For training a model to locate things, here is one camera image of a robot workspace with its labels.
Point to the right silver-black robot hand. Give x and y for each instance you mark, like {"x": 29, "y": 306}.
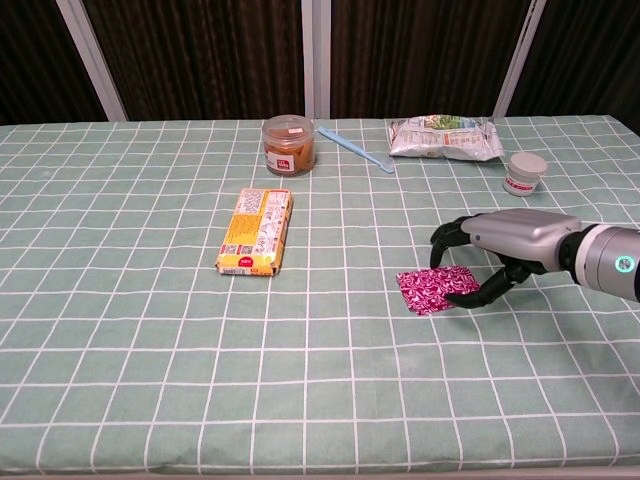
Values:
{"x": 525, "y": 235}

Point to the clear jar with brown contents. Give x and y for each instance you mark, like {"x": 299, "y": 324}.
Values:
{"x": 289, "y": 147}

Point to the dark brown partition panel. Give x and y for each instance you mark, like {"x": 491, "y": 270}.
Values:
{"x": 35, "y": 60}
{"x": 425, "y": 55}
{"x": 590, "y": 55}
{"x": 200, "y": 55}

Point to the light blue plastic stick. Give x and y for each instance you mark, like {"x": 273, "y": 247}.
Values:
{"x": 350, "y": 146}

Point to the green checked tablecloth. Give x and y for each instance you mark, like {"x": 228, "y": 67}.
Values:
{"x": 150, "y": 350}

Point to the pink patterned packet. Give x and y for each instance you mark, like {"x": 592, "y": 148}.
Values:
{"x": 430, "y": 290}

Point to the small white jar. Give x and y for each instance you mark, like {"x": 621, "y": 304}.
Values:
{"x": 525, "y": 172}

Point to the crumpled white snack bag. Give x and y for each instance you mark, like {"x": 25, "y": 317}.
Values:
{"x": 445, "y": 140}

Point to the yellow biscuit package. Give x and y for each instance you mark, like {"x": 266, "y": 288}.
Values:
{"x": 255, "y": 230}

